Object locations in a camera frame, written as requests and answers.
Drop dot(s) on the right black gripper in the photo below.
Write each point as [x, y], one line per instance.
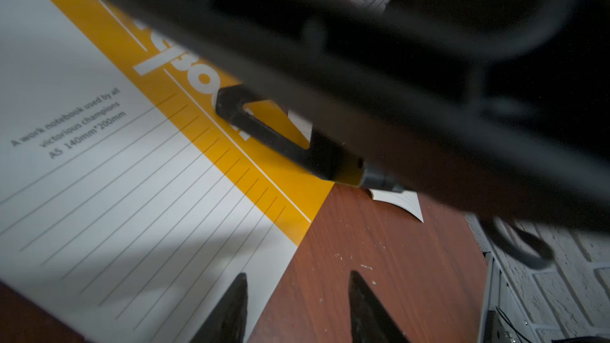
[498, 107]

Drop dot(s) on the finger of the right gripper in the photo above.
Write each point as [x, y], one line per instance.
[323, 158]

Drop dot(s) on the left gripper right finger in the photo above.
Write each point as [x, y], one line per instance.
[370, 322]

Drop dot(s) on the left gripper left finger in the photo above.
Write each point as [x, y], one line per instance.
[227, 321]

